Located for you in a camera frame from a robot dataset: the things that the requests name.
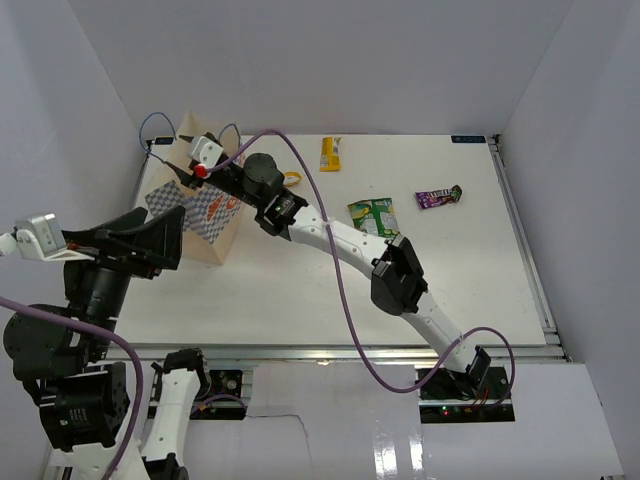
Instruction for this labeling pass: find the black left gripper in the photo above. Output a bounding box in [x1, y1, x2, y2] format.
[56, 199, 183, 355]

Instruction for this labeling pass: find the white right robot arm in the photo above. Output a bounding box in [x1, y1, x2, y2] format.
[179, 133, 491, 399]

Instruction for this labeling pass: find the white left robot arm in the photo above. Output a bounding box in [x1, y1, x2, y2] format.
[1, 206, 212, 479]

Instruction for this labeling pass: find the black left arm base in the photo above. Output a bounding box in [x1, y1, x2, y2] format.
[190, 370, 246, 421]

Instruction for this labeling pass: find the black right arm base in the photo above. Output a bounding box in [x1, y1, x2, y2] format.
[419, 367, 516, 425]

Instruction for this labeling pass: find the green Fox's candy bag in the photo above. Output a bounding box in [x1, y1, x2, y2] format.
[347, 198, 400, 238]

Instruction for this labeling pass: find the yellow snack pack curled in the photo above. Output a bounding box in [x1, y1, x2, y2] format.
[284, 171, 302, 187]

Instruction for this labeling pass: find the yellow snack bar far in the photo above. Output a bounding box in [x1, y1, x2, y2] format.
[320, 136, 342, 172]

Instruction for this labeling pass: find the purple M&M's packet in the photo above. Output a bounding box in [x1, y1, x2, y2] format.
[415, 185, 462, 210]

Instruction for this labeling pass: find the blue table corner label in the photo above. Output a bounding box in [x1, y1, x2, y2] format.
[451, 135, 486, 144]

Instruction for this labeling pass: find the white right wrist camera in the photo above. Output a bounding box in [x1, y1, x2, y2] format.
[187, 135, 224, 179]

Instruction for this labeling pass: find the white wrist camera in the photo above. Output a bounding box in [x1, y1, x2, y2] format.
[1, 212, 92, 262]
[187, 135, 224, 179]

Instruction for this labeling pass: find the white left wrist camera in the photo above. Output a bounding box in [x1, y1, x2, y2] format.
[1, 212, 92, 262]

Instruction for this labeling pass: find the aluminium table edge rail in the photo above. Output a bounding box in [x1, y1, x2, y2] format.
[107, 342, 566, 362]

